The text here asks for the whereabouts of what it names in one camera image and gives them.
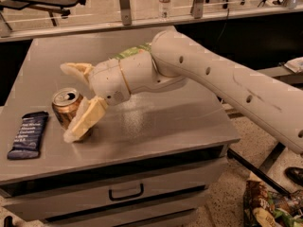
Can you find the grey drawer cabinet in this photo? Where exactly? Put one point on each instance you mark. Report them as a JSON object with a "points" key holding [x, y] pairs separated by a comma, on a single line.
{"points": [[174, 143]]}

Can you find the black drawer handle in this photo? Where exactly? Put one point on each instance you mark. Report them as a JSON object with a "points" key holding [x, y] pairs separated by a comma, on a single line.
{"points": [[124, 192]]}

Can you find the green chip bag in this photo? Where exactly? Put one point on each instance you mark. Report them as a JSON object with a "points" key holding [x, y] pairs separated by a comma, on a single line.
{"points": [[133, 51]]}

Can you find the black metal floor bar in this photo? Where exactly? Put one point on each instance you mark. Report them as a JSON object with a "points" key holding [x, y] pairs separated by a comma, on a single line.
{"points": [[263, 169]]}

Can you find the colourful snack bag on floor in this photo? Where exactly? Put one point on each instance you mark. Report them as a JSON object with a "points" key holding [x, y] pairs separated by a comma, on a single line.
{"points": [[265, 208]]}

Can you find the clear plastic water bottle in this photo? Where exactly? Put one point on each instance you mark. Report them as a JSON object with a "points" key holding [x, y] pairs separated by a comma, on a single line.
{"points": [[164, 8]]}

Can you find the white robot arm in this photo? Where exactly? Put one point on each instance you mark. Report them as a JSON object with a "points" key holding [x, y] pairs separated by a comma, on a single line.
{"points": [[172, 58]]}

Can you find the orange soda can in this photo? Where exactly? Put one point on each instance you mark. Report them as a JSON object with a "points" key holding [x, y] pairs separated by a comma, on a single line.
{"points": [[65, 103]]}

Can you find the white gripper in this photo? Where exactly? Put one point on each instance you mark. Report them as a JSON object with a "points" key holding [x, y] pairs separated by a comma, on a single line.
{"points": [[107, 79]]}

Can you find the black shoe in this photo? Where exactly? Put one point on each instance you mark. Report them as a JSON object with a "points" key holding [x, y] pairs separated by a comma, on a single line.
{"points": [[295, 174]]}

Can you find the dark blue snack bar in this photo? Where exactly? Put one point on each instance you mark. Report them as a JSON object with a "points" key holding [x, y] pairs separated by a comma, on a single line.
{"points": [[26, 144]]}

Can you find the metal railing frame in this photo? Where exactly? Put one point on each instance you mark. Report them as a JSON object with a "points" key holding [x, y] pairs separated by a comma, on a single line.
{"points": [[110, 15]]}

